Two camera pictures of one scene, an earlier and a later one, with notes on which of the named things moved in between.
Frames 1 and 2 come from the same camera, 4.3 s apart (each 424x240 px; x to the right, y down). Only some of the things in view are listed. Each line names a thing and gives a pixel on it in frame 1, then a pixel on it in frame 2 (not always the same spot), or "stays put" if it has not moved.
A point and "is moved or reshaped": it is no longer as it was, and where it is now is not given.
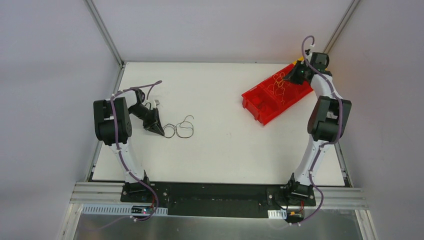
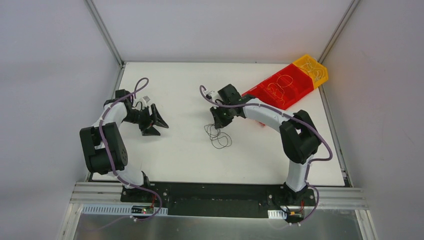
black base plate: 217,200 stays put
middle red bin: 270,98 stays put
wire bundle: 182,129 to 219,140
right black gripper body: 297,74 to 220,112
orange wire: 281,82 is moved or reshaped
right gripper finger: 295,77 to 219,117
